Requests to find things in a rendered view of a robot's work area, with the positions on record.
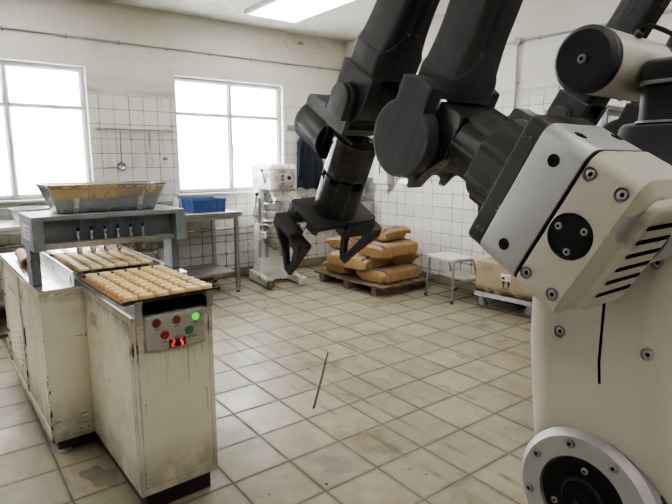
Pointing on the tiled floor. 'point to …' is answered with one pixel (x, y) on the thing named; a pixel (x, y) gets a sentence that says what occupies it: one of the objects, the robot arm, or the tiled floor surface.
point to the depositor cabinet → (51, 351)
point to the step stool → (452, 269)
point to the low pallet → (371, 282)
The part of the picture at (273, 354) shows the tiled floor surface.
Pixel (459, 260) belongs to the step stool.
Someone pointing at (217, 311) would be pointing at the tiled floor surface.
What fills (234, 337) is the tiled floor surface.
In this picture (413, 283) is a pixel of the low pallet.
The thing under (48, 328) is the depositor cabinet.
